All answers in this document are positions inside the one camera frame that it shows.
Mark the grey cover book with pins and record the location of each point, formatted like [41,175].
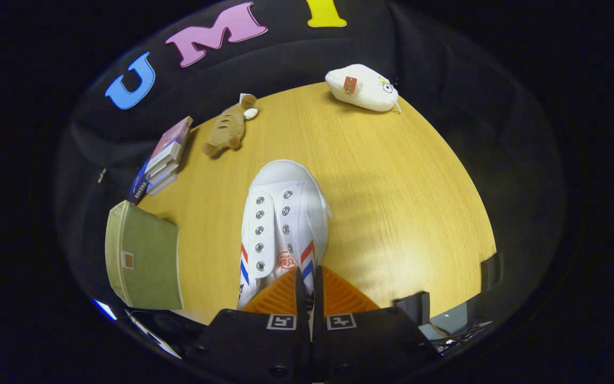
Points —
[164,160]

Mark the pink cover book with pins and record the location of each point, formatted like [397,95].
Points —
[171,140]

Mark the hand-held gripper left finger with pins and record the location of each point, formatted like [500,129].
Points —
[303,341]

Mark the black table clamp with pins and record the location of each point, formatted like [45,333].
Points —
[491,272]
[413,306]

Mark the white plush toy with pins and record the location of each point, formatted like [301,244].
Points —
[365,88]

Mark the brown plush toy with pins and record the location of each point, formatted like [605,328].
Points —
[227,128]

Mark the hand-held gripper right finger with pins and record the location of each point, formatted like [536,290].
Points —
[318,346]

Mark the pale blue book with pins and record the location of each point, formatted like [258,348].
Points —
[161,184]

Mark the silver cloth clip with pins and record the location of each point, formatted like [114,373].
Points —
[102,175]

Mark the green fabric storage box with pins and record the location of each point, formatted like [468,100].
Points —
[147,256]

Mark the dark blue book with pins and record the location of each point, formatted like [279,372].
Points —
[137,189]

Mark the white canvas shoe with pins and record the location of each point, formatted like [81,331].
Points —
[285,213]

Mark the black backdrop cloth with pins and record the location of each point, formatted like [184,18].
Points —
[445,80]

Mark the lit computer screen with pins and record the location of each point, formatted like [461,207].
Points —
[105,309]

